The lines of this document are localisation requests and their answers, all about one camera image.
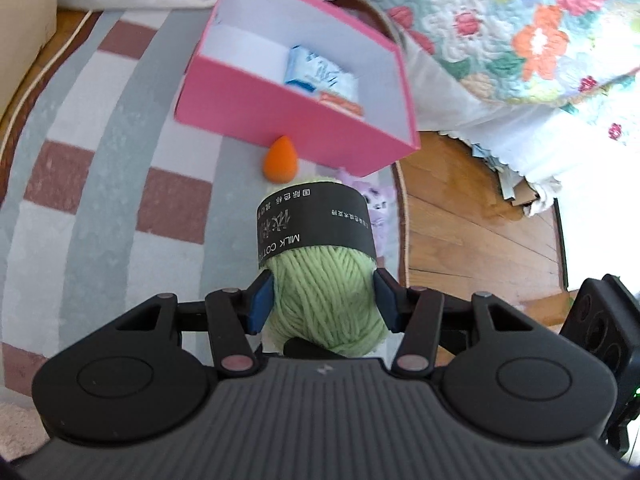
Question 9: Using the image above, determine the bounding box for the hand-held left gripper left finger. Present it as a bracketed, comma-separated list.
[107, 270, 275, 378]

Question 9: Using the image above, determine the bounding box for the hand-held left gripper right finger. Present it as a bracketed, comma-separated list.
[374, 268, 540, 377]

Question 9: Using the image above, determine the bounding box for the green yarn ball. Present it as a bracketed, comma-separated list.
[252, 172, 391, 358]

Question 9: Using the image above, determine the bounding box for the purple plush toy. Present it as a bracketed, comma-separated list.
[335, 167, 398, 271]

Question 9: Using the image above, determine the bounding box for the pink cardboard box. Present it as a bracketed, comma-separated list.
[173, 0, 422, 177]

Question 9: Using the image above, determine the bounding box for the blue wet wipes pack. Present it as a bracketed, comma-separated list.
[283, 45, 358, 98]

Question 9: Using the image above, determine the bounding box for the orange makeup sponge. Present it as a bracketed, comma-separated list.
[262, 135, 301, 183]

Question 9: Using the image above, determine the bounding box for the checkered rug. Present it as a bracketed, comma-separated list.
[0, 0, 418, 441]

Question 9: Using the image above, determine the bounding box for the white fluffy mat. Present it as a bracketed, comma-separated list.
[0, 400, 51, 461]

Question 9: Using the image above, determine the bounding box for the floral quilt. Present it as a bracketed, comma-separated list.
[300, 0, 640, 116]

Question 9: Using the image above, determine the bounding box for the beige cabinet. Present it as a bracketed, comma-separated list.
[0, 0, 60, 116]

